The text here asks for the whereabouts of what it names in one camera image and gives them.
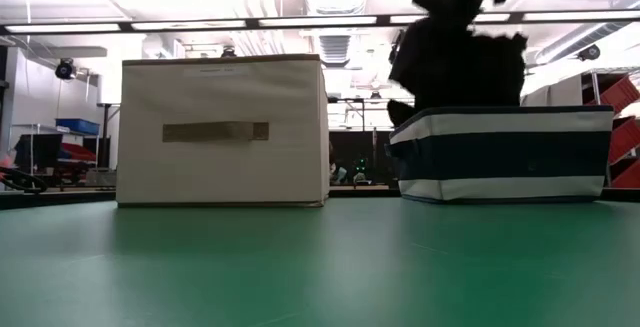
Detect black fuzzy garment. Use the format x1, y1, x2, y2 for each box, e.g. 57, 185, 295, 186
386, 15, 530, 129

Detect navy white-striped fabric bin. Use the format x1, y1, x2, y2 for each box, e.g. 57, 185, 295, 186
384, 104, 615, 205

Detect red storage bins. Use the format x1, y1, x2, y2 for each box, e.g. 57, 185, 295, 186
581, 70, 640, 190

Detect person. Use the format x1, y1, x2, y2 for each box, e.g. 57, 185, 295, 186
328, 155, 348, 187

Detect beige fabric storage bin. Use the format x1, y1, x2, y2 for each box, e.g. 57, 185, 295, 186
115, 53, 331, 209

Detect green table mat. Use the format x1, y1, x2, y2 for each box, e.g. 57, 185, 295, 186
0, 196, 640, 327

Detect blue plastic bin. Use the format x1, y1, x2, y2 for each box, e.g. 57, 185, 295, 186
54, 117, 101, 137

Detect black monitor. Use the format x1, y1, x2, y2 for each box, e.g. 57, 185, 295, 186
13, 132, 65, 172

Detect black ceiling camera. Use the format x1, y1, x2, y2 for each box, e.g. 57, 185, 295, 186
53, 57, 77, 82
574, 43, 602, 63

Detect black looped cable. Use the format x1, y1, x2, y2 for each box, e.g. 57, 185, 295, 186
0, 165, 50, 194

